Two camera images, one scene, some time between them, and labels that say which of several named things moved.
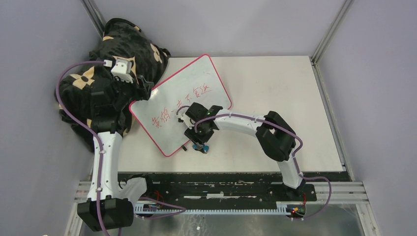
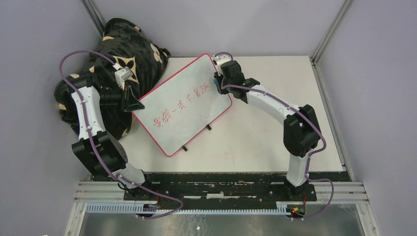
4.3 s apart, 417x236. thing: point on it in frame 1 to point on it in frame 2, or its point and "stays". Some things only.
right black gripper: (192, 134) to (219, 77)
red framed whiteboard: (197, 81) stays
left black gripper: (143, 93) to (129, 102)
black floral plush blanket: (100, 96) stays
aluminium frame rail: (343, 193) stays
